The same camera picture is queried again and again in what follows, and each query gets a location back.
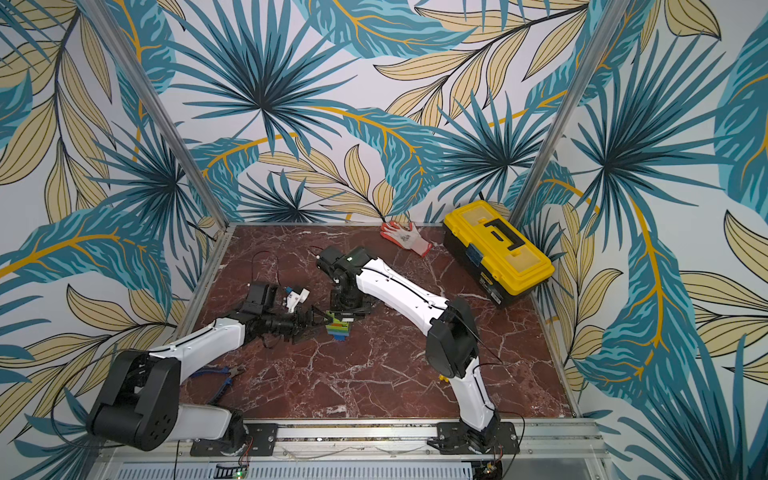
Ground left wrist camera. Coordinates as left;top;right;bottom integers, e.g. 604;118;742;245
240;282;310;315

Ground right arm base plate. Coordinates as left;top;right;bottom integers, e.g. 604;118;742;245
426;422;520;455

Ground yellow black toolbox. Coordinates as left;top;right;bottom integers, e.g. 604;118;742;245
443;200;555;308

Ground left aluminium post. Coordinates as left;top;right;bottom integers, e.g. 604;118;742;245
81;0;229;230

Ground blue handled pliers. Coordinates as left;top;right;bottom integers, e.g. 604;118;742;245
190;366;246;405

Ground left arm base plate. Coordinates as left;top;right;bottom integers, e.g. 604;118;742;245
190;422;278;459

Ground aluminium post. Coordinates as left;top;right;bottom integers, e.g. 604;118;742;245
81;0;229;230
509;0;630;228

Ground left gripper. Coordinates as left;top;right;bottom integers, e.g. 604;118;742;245
263;303;334;346

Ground right aluminium post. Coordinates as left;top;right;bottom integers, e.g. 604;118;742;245
509;0;630;228

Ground red white work glove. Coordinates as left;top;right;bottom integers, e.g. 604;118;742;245
380;221;433;257

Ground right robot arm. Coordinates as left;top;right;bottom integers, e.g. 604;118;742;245
316;247;501;454

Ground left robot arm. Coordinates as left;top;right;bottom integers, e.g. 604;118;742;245
86;307;332;454

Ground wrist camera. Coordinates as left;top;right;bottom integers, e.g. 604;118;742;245
240;282;310;315
316;247;348;282

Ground aluminium front rail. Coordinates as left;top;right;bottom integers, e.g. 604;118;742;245
88;418;619;479

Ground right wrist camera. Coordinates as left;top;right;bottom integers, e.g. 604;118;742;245
316;247;348;282

